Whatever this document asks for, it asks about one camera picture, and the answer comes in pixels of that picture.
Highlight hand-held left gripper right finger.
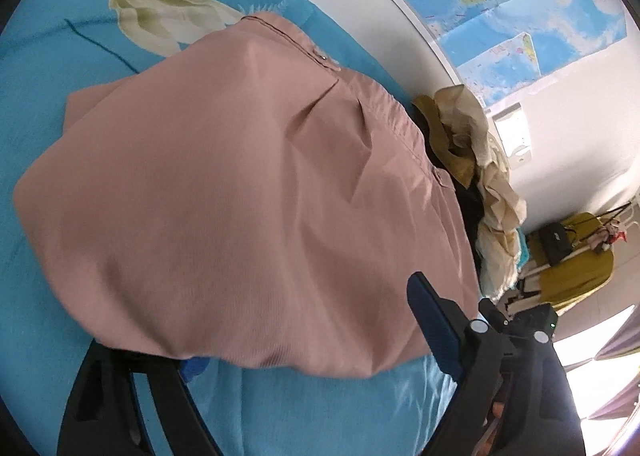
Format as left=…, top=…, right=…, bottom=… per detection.
left=406, top=273, right=586, bottom=456

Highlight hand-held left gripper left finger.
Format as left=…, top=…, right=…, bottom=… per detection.
left=56, top=341, right=223, bottom=456

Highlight pink jacket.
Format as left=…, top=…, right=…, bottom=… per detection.
left=12, top=12, right=483, bottom=379

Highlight person's right hand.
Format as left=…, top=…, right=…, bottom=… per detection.
left=482, top=401, right=507, bottom=456

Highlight yellow chair cover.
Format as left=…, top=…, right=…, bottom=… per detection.
left=525, top=212, right=614, bottom=307

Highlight teal patterned cloth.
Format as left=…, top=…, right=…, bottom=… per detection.
left=514, top=228, right=532, bottom=273

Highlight black bag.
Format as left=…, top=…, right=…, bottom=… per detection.
left=536, top=222, right=572, bottom=265

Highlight grey curtain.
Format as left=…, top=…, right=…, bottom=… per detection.
left=582, top=305, right=640, bottom=439

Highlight colourful trinkets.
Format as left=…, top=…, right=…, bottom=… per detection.
left=589, top=203, right=638, bottom=255

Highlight black garment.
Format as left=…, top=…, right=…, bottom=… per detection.
left=412, top=106, right=493, bottom=289

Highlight beige garment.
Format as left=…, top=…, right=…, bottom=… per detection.
left=432, top=84, right=529, bottom=297

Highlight mustard garment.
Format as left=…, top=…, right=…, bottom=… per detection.
left=412, top=94, right=477, bottom=187

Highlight blue floral bed sheet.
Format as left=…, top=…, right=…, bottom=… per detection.
left=0, top=0, right=468, bottom=456

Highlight white rack frame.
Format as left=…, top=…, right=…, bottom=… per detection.
left=500, top=236, right=601, bottom=321

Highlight colourful wall map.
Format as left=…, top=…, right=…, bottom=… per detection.
left=330, top=0, right=628, bottom=109

